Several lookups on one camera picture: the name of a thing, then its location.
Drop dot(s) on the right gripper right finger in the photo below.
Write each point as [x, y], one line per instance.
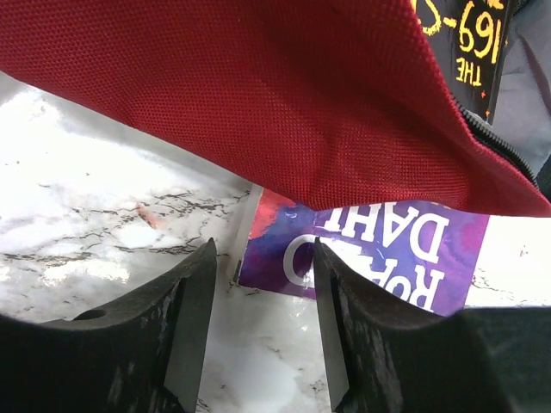
[383, 354]

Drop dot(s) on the treehouse storey book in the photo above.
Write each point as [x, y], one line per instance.
[468, 40]

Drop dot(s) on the Roald Dahl Charlie book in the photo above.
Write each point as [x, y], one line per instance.
[420, 251]

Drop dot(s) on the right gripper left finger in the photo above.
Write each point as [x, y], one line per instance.
[142, 352]

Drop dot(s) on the red backpack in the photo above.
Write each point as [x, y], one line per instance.
[329, 103]

